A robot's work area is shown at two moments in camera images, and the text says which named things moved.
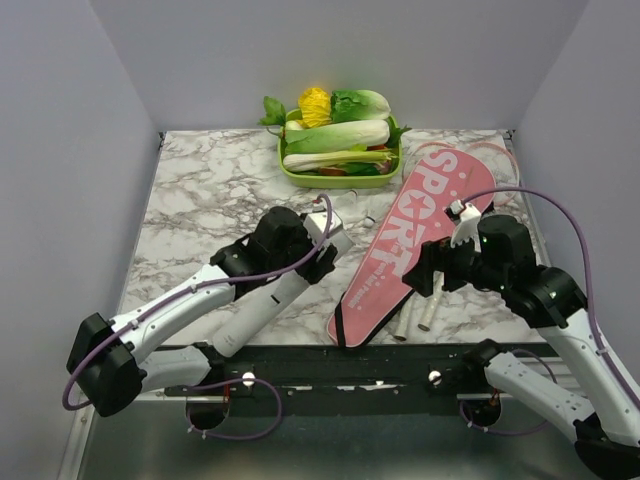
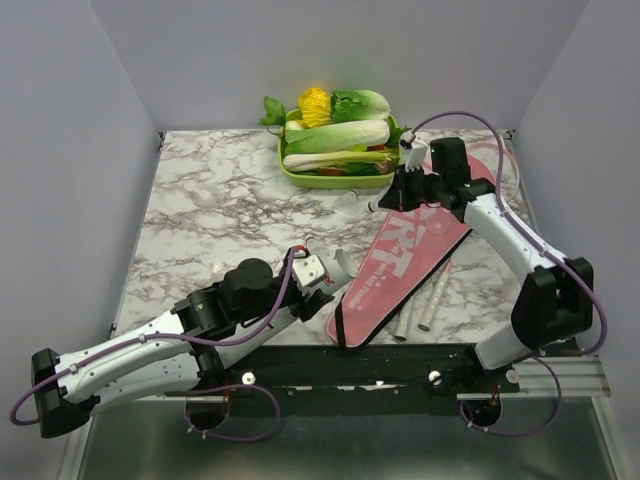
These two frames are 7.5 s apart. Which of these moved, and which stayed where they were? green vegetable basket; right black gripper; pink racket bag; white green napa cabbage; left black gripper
Moved: right black gripper; left black gripper
Stayed: green vegetable basket; white green napa cabbage; pink racket bag
